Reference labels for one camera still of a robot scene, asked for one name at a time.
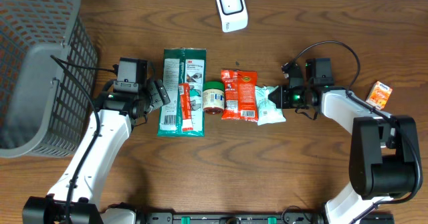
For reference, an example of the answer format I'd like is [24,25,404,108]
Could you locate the small orange tissue box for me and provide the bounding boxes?
[366,81,393,110]

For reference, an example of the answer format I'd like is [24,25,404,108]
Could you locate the green lid glass jar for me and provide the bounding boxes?
[203,81,225,114]

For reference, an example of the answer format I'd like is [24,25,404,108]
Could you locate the red candy bar wrapper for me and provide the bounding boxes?
[179,83,193,132]

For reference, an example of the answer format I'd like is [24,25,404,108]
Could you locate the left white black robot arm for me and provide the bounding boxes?
[22,79,170,223]

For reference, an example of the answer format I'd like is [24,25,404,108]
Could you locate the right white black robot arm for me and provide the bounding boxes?
[268,86,423,223]

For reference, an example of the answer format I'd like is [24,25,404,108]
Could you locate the mint green wipes pack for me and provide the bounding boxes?
[255,86,286,126]

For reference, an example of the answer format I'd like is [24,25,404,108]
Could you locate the green white gloves package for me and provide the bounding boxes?
[158,48,207,136]

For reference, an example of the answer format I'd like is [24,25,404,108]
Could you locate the grey plastic mesh basket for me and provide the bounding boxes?
[1,0,98,158]

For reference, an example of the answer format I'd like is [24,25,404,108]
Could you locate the white barcode scanner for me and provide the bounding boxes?
[216,0,249,33]

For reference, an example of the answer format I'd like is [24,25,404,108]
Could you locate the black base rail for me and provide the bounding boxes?
[100,211,395,224]

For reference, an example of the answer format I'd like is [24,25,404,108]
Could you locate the orange red snack bag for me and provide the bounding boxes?
[221,70,258,122]

